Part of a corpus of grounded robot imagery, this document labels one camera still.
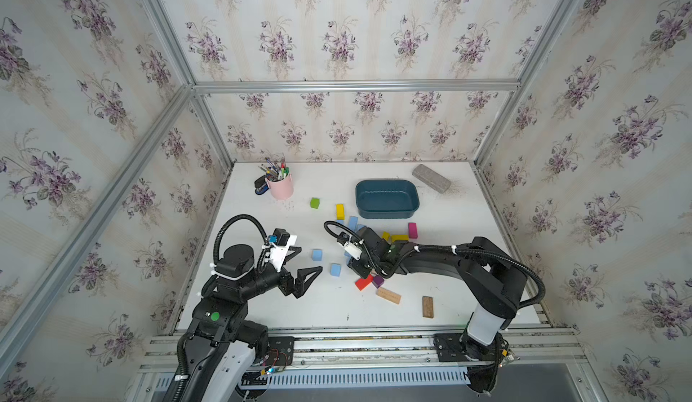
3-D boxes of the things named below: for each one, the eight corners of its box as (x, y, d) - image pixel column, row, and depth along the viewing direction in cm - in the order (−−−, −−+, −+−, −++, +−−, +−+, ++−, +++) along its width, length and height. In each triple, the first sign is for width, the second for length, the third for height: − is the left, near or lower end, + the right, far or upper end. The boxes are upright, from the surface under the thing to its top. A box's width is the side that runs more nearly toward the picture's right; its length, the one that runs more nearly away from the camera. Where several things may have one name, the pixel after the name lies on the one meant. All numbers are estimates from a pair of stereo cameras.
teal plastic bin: (356, 220, 104) (356, 211, 99) (355, 188, 114) (355, 179, 109) (418, 220, 104) (422, 212, 99) (412, 189, 114) (415, 179, 110)
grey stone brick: (410, 175, 118) (411, 171, 116) (419, 166, 122) (421, 162, 120) (442, 195, 111) (444, 190, 109) (451, 185, 115) (453, 181, 113)
